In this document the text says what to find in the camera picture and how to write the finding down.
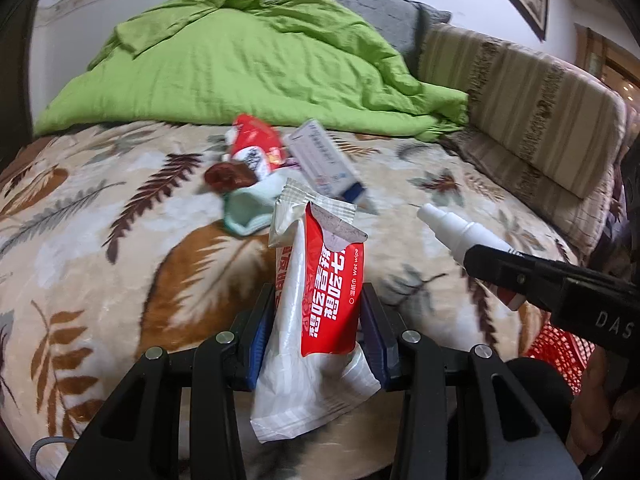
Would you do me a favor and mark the white blue medicine box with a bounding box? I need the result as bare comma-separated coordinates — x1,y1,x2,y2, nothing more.
284,119,366,204

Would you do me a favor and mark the green duvet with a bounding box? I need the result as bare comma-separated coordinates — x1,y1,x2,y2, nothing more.
35,0,468,142

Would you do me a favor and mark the red crinkled snack wrapper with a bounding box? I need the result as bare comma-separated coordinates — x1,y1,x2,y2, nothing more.
204,160,258,194

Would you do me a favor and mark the grey cable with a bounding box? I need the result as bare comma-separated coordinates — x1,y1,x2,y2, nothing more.
29,435,79,466

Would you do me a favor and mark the leaf pattern bed blanket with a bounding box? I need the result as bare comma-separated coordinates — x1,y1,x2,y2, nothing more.
1,122,578,479

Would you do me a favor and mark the white sock green trim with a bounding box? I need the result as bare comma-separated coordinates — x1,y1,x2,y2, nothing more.
222,168,305,237

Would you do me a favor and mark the white spray bottle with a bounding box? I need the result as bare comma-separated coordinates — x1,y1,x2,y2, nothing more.
416,203,516,266

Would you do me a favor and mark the purple wrapper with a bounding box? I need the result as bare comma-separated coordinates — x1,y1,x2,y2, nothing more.
282,157,300,169

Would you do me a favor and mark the grey quilted pillow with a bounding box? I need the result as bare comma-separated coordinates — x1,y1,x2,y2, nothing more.
335,0,451,74

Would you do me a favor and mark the person right hand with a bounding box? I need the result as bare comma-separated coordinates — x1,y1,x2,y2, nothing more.
566,347,639,465

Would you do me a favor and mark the red white wet wipe packet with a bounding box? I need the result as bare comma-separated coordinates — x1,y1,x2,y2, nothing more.
250,179,380,443

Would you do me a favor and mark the striped floral upper cushion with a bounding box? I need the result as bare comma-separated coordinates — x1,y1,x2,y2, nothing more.
419,24,626,198

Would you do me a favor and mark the red white torn carton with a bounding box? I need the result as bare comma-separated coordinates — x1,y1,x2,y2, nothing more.
224,114,286,181

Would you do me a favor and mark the wooden cabinet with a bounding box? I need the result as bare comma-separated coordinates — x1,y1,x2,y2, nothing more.
575,24,640,110

